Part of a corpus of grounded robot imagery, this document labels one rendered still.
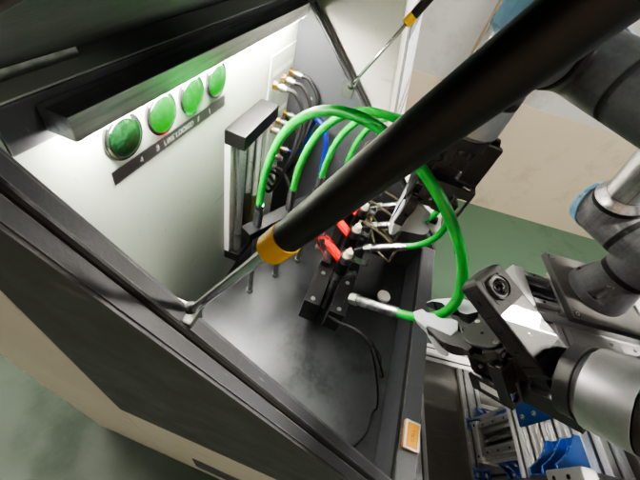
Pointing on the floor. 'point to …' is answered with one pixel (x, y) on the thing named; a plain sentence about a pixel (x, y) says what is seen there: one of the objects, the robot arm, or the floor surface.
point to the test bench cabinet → (196, 454)
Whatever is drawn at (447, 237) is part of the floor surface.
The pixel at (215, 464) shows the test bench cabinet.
